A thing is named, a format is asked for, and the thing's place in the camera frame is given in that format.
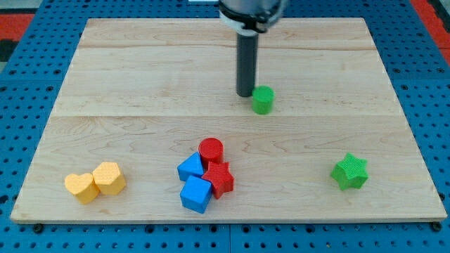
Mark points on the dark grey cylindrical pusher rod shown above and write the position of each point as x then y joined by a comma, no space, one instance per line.
246,64

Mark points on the blue cube block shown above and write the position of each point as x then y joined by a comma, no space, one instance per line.
196,194

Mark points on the yellow heart block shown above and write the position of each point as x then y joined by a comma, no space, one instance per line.
82,187

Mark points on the green cylinder block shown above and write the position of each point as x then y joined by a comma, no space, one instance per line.
262,100

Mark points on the red cylinder block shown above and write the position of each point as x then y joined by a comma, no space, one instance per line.
211,150

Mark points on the light wooden board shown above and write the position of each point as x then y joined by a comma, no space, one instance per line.
145,92

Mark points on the red star block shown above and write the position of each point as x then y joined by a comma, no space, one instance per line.
219,175

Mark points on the blue triangle block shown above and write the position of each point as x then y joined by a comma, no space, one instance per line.
191,166

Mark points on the green star block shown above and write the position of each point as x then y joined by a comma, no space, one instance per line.
350,172

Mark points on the yellow hexagon block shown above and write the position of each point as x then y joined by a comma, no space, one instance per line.
109,178

